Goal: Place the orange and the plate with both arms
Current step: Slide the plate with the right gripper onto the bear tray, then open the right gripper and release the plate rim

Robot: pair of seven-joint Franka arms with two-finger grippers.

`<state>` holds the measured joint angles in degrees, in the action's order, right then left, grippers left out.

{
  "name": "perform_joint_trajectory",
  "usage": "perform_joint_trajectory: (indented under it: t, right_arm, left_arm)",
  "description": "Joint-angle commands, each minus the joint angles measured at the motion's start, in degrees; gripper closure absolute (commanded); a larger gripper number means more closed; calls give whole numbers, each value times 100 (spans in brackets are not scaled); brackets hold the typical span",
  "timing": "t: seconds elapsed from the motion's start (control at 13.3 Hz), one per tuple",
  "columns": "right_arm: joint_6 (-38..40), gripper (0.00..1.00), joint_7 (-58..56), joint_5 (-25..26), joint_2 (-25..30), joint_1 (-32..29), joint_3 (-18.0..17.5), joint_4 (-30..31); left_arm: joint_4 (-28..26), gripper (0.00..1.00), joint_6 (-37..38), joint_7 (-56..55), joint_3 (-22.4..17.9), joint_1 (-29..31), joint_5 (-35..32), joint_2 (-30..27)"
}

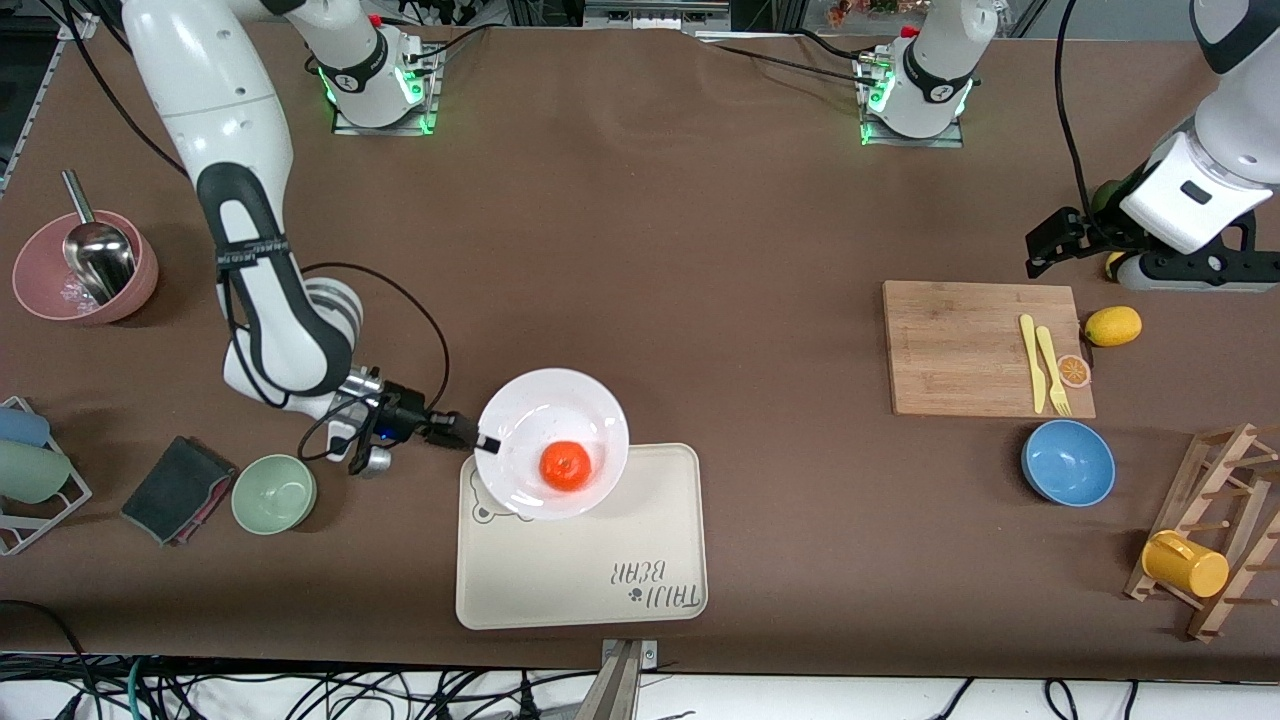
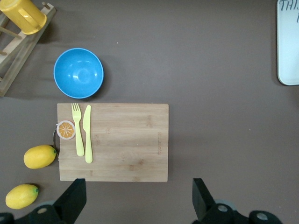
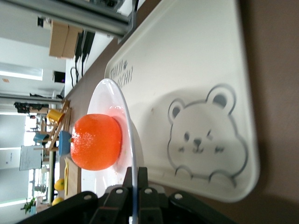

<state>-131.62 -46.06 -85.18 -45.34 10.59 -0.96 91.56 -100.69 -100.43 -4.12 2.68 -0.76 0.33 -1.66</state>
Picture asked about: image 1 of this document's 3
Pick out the white round plate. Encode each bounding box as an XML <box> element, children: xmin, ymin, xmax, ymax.
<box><xmin>474</xmin><ymin>368</ymin><xmax>631</xmax><ymax>521</ymax></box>

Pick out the orange tangerine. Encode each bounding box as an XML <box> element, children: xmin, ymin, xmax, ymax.
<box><xmin>539</xmin><ymin>441</ymin><xmax>593</xmax><ymax>493</ymax></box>

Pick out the yellow plastic knife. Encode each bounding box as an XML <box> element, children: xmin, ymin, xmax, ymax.
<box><xmin>1019</xmin><ymin>314</ymin><xmax>1047</xmax><ymax>414</ymax></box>

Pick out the yellow plastic fork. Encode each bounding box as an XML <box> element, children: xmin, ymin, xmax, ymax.
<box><xmin>1035</xmin><ymin>326</ymin><xmax>1073</xmax><ymax>418</ymax></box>

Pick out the wooden cutting board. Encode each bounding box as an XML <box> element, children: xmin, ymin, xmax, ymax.
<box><xmin>882</xmin><ymin>280</ymin><xmax>1097</xmax><ymax>419</ymax></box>

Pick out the pale green bowl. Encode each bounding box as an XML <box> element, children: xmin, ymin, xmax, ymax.
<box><xmin>231</xmin><ymin>454</ymin><xmax>318</xmax><ymax>536</ymax></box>

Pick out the cream bear print tray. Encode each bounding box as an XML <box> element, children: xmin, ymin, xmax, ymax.
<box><xmin>456</xmin><ymin>443</ymin><xmax>709</xmax><ymax>631</ymax></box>

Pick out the blue bowl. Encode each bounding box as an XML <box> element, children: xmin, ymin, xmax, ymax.
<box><xmin>1021</xmin><ymin>419</ymin><xmax>1117</xmax><ymax>508</ymax></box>

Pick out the dark grey folded cloth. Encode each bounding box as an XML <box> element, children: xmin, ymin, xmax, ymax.
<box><xmin>120</xmin><ymin>435</ymin><xmax>238</xmax><ymax>547</ymax></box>

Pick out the yellow plastic mug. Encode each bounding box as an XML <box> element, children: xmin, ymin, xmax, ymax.
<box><xmin>1141</xmin><ymin>530</ymin><xmax>1230</xmax><ymax>599</ymax></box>

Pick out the metal scoop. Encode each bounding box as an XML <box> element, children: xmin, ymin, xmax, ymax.
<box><xmin>62</xmin><ymin>170</ymin><xmax>136</xmax><ymax>306</ymax></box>

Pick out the wooden drying rack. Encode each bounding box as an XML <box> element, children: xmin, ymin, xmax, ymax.
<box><xmin>1124</xmin><ymin>422</ymin><xmax>1280</xmax><ymax>643</ymax></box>

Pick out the pale green cup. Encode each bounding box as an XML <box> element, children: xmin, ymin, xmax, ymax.
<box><xmin>0</xmin><ymin>440</ymin><xmax>73</xmax><ymax>504</ymax></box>

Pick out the pale blue cup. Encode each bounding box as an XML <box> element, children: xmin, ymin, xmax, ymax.
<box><xmin>0</xmin><ymin>407</ymin><xmax>51</xmax><ymax>448</ymax></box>

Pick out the pink bowl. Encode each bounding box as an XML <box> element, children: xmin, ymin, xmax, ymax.
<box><xmin>12</xmin><ymin>210</ymin><xmax>159</xmax><ymax>325</ymax></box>

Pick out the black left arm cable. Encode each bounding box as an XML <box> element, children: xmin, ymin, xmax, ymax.
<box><xmin>1055</xmin><ymin>0</ymin><xmax>1111</xmax><ymax>241</ymax></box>

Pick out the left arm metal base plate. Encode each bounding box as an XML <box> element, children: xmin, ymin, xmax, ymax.
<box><xmin>858</xmin><ymin>55</ymin><xmax>966</xmax><ymax>149</ymax></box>

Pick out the metal table edge bracket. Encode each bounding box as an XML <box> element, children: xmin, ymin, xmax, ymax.
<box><xmin>575</xmin><ymin>640</ymin><xmax>659</xmax><ymax>720</ymax></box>

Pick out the black base cable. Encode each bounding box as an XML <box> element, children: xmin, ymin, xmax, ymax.
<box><xmin>700</xmin><ymin>40</ymin><xmax>873</xmax><ymax>89</ymax></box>
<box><xmin>405</xmin><ymin>22</ymin><xmax>493</xmax><ymax>63</ymax></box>
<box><xmin>798</xmin><ymin>28</ymin><xmax>883</xmax><ymax>65</ymax></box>

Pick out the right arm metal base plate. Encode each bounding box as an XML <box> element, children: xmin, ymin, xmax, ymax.
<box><xmin>332</xmin><ymin>45</ymin><xmax>441</xmax><ymax>137</ymax></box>

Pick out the white wire cup rack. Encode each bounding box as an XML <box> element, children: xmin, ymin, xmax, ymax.
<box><xmin>0</xmin><ymin>396</ymin><xmax>93</xmax><ymax>557</ymax></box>

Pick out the aluminium frame bar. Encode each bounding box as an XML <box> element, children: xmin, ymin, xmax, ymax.
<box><xmin>583</xmin><ymin>0</ymin><xmax>733</xmax><ymax>31</ymax></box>

